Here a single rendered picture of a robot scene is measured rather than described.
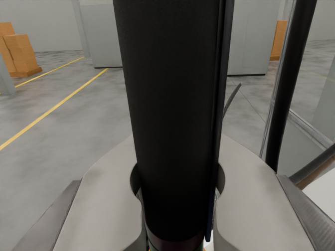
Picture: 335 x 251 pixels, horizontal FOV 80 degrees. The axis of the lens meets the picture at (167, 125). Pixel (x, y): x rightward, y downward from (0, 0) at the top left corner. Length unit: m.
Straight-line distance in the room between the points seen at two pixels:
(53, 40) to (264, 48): 11.52
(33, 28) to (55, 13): 1.65
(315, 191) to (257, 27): 5.44
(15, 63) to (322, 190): 8.32
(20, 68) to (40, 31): 6.43
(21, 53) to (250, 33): 6.84
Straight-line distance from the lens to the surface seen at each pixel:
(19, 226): 2.35
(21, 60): 8.25
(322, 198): 0.55
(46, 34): 14.37
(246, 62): 5.91
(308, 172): 0.28
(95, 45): 7.67
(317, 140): 1.24
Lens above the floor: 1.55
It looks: 29 degrees down
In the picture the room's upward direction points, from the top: 3 degrees counter-clockwise
